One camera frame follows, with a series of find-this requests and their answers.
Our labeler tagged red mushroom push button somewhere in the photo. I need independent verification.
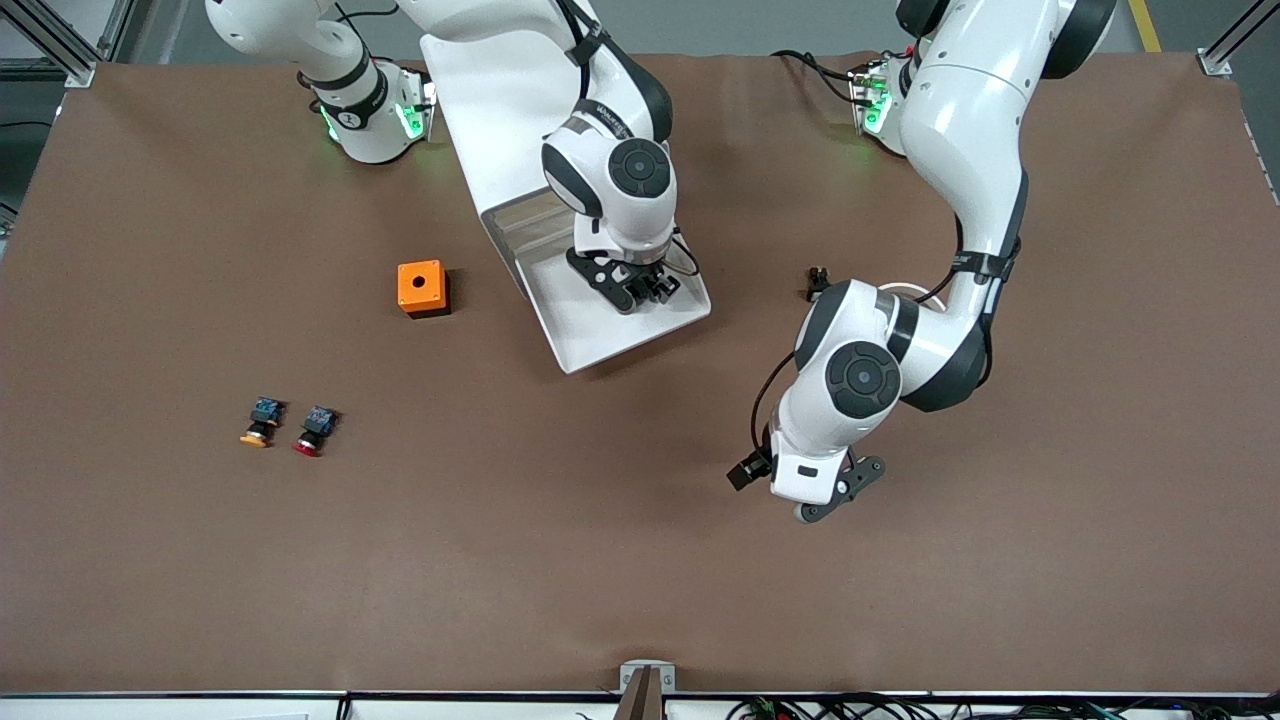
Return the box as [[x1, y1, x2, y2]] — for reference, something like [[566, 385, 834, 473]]
[[292, 405, 339, 458]]

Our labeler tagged brown camera post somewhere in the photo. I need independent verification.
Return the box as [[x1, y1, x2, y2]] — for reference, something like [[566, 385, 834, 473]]
[[612, 667, 666, 720]]

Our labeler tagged brown table mat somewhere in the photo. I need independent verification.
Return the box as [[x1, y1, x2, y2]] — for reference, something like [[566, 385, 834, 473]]
[[0, 50, 1280, 696]]

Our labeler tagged aluminium frame post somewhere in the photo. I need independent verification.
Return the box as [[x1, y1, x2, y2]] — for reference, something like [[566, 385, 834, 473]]
[[1200, 0, 1280, 76]]

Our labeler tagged yellow mushroom push button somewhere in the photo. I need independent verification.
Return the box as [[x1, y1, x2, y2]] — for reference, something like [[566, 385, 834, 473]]
[[240, 397, 286, 448]]

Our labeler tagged black cable bundle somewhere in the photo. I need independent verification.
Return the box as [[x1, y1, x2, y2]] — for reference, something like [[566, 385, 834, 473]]
[[725, 693, 1280, 720]]

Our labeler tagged orange button enclosure box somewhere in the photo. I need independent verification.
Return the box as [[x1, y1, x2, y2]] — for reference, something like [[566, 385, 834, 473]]
[[397, 260, 452, 319]]

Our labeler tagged black arm base cable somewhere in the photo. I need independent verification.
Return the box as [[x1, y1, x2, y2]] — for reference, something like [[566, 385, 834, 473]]
[[770, 48, 866, 106]]

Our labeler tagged grey metal table bracket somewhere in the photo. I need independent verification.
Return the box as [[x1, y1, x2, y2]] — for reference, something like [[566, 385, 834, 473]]
[[620, 660, 676, 720]]

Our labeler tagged aluminium frame profile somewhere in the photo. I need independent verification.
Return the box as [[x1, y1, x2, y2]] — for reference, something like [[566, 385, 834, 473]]
[[0, 0, 136, 101]]

